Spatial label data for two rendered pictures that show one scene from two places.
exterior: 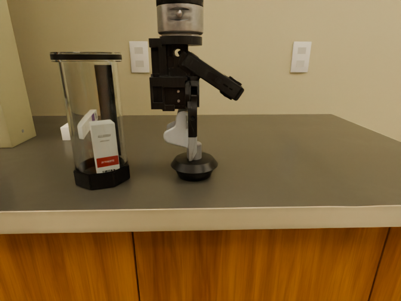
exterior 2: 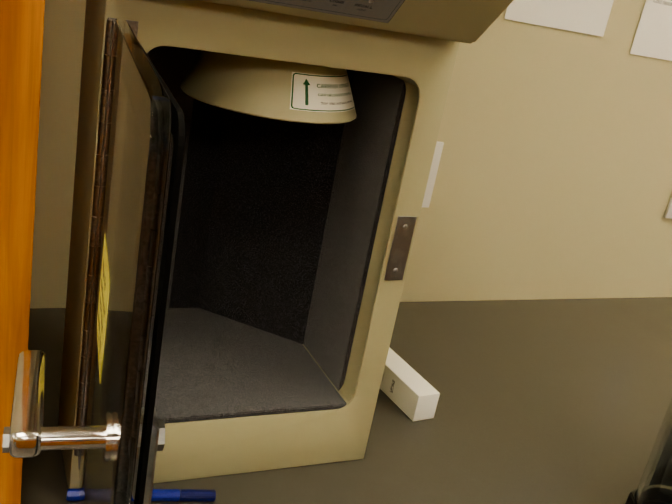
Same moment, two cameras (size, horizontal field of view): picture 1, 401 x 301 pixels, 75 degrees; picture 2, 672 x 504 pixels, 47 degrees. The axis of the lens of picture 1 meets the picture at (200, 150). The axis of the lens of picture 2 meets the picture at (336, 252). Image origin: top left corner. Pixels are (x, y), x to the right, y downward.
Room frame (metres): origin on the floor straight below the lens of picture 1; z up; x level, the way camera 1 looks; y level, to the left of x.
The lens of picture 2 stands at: (-0.01, 0.88, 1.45)
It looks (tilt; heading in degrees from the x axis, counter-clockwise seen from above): 20 degrees down; 334
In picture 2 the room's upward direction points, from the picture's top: 11 degrees clockwise
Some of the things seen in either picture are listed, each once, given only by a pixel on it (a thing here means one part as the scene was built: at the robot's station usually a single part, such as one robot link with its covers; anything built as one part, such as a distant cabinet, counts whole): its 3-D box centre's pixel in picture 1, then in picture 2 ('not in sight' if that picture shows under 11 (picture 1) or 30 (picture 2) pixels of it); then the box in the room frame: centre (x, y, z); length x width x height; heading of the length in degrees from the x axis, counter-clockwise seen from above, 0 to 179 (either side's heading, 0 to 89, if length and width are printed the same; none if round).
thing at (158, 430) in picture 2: not in sight; (141, 462); (0.34, 0.80, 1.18); 0.02 x 0.02 x 0.06; 86
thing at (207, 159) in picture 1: (194, 159); not in sight; (0.47, 0.01, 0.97); 0.09 x 0.09 x 0.07
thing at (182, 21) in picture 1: (180, 23); not in sight; (0.47, 0.03, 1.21); 0.08 x 0.08 x 0.05
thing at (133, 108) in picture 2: not in sight; (107, 352); (0.45, 0.81, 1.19); 0.30 x 0.01 x 0.40; 176
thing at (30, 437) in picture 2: not in sight; (59, 401); (0.38, 0.84, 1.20); 0.10 x 0.05 x 0.03; 176
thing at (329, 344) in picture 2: not in sight; (227, 208); (0.75, 0.65, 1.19); 0.26 x 0.24 x 0.35; 92
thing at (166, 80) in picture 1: (177, 74); not in sight; (0.47, 0.04, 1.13); 0.09 x 0.08 x 0.12; 92
